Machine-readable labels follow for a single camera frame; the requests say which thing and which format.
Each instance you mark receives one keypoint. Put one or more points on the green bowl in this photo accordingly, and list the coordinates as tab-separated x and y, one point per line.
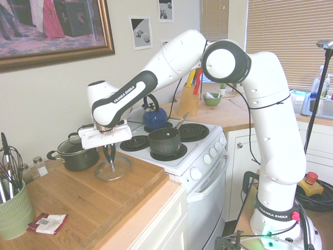
212	101

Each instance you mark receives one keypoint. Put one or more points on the small plant in white pot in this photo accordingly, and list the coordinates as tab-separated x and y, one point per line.
222	89

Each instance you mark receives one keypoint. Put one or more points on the blue dish mat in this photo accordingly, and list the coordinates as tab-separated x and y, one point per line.
304	104

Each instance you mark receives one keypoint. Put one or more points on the white cabinet with panel door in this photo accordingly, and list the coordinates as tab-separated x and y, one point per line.
166	224

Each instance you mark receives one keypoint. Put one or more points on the yellow box red stop button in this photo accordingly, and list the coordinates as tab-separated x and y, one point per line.
310	178

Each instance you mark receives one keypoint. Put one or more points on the glass spice jar white label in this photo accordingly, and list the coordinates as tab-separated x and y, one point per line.
40	169

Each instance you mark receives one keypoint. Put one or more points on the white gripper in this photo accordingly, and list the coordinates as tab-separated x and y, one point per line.
104	139

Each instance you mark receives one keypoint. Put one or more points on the wide wooden window blind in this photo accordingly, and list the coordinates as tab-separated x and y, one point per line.
286	31

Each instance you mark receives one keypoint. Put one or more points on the black clamp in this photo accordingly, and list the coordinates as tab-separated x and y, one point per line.
226	243

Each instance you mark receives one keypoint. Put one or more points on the round metal cabinet knob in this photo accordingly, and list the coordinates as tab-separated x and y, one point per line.
240	144

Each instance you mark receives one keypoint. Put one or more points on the black kitchen utensil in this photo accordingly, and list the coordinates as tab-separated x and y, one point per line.
4	139

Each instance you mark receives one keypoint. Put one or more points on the white electric stove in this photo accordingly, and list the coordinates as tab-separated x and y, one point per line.
208	198

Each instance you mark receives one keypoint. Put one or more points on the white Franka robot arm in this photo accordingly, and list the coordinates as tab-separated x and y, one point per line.
275	130

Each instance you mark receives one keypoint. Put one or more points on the black pot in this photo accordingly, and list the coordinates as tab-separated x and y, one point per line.
166	158

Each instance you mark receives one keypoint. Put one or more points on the white stove knob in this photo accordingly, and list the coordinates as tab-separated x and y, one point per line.
212	151
195	174
222	140
218	145
207	159

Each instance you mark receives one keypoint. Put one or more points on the camera on black stand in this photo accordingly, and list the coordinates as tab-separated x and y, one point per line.
325	43

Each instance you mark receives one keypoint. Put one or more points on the grey printed paper sheet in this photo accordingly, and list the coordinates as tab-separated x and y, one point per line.
141	32
164	43
166	10

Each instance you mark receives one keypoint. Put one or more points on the clear plastic spray bottle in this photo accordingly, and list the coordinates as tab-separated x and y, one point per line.
316	83

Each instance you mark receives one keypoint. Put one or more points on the narrow wooden window blind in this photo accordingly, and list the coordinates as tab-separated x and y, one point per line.
213	18

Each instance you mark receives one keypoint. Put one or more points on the crumpled white paper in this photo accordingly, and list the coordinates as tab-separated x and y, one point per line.
212	95

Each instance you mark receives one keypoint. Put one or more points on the gold framed painting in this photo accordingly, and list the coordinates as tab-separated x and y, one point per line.
52	26

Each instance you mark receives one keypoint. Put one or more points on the black coil stove burner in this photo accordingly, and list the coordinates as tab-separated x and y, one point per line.
169	125
132	144
193	131

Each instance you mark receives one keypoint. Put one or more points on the red packet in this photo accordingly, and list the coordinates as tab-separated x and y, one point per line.
31	226

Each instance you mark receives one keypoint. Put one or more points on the stainless steel sink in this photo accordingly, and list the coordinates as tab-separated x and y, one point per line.
325	108

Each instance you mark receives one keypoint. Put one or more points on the green ceramic utensil crock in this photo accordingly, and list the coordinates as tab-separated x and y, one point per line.
15	213

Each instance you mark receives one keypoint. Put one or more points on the white cabinet with metal knob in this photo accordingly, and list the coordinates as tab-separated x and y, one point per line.
242	166

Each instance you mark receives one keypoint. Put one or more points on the wooden knife block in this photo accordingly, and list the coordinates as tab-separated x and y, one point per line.
187	101

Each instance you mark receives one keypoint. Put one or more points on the large wooden cutting board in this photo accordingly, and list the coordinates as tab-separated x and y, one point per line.
86	203

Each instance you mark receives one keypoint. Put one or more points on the white packet with barcode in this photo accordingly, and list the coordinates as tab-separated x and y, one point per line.
49	224

